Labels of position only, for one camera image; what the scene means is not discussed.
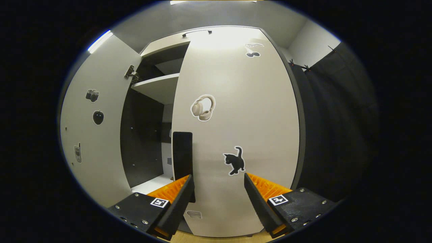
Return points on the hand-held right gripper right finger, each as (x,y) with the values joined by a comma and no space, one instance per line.
(260,202)

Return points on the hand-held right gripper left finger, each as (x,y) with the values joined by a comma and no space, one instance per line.
(177,202)

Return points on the white shoe cabinet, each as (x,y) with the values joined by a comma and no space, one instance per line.
(141,141)

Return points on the cabinet door with camera sticker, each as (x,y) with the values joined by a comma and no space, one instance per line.
(104,168)

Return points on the cabinet door with headphone sticker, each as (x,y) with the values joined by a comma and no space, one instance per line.
(236,101)

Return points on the white cabinet shelf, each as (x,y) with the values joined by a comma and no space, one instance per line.
(152,185)
(158,89)

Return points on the metal door hinge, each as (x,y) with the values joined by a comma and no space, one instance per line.
(130,72)

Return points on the white cabinet drawer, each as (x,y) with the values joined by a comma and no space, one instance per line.
(165,45)

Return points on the black backdrop cloth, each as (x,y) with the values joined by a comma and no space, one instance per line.
(337,135)

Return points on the ceiling light strip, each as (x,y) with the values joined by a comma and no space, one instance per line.
(100,41)

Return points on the ceiling light panel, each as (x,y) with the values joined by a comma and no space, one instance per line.
(209,1)

